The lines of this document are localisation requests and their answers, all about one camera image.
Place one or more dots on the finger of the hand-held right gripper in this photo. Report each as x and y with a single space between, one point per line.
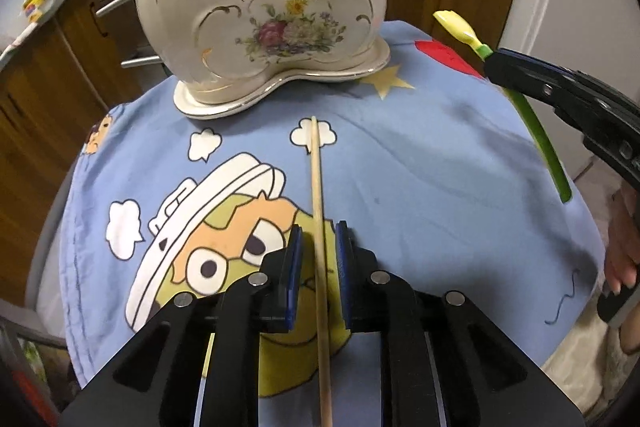
575 107
550 63

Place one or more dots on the wooden chopstick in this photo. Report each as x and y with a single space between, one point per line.
317 187

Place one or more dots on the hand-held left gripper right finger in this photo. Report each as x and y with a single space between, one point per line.
342 287

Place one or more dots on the person's right hand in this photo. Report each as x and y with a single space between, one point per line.
620 247

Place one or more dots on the blue cartoon print cloth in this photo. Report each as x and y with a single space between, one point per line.
425 207

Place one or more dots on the yellow green plastic spoon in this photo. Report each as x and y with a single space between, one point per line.
460 27

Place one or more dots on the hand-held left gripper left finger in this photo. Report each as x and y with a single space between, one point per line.
293 287

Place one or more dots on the grey kitchen countertop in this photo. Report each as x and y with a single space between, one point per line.
60 2

